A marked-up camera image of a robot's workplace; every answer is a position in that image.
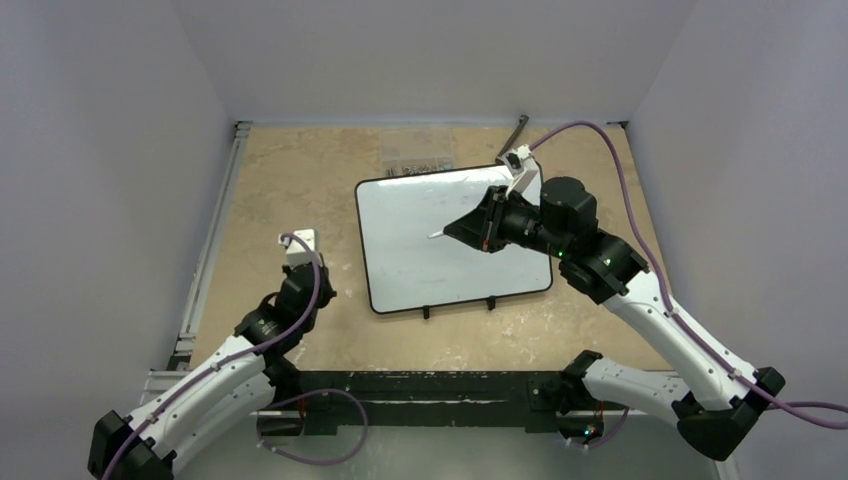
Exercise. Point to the white whiteboard black frame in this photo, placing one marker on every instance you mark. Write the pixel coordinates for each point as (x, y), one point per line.
(406, 271)

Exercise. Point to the aluminium rail frame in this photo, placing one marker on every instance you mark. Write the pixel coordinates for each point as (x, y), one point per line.
(160, 380)

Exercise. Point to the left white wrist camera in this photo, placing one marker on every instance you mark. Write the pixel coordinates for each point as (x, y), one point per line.
(300, 241)

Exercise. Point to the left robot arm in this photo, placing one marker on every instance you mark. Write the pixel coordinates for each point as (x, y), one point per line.
(246, 373)

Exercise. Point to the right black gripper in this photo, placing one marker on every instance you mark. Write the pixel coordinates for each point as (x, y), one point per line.
(494, 221)

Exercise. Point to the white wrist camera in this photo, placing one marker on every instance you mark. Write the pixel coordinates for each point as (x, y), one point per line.
(300, 241)
(522, 166)

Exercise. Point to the black metal allen key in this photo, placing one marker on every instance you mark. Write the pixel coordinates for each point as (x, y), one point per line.
(513, 137)

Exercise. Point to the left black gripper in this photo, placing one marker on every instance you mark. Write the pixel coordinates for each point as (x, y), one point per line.
(327, 291)

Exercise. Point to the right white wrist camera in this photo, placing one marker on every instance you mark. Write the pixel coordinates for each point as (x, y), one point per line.
(522, 166)

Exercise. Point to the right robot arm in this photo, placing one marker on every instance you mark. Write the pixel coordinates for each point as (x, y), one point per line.
(711, 396)

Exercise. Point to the clear plastic screw box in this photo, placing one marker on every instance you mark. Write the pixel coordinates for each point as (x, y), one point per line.
(415, 150)

